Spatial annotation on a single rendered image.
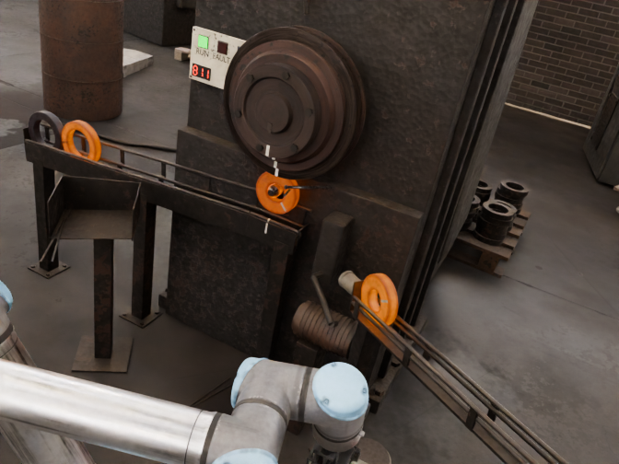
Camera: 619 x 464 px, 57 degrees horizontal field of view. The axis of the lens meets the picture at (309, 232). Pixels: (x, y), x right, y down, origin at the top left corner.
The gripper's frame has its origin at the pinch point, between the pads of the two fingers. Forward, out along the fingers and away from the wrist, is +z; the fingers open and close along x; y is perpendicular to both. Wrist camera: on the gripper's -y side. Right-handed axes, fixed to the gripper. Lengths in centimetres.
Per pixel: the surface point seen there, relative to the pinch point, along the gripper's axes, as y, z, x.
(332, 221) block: -73, 12, -38
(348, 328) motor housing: -52, 33, -20
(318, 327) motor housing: -48, 34, -29
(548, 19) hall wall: -655, 195, -39
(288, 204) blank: -74, 14, -55
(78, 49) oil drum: -203, 87, -302
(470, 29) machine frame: -109, -44, -15
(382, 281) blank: -54, 7, -12
